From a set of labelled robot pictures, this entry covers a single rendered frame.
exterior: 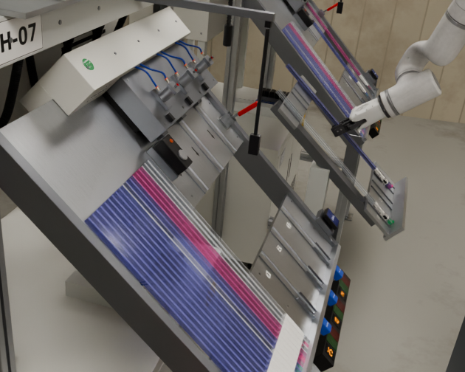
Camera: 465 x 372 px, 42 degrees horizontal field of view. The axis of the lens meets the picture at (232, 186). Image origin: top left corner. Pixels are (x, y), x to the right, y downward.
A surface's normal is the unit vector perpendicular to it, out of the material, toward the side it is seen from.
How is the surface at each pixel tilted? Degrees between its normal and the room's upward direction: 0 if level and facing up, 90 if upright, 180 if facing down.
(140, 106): 90
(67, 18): 90
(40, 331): 0
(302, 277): 43
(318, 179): 90
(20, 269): 0
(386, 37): 90
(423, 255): 0
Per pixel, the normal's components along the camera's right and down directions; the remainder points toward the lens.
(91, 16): 0.96, 0.21
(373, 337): 0.09, -0.88
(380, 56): -0.12, 0.45
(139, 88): 0.72, -0.50
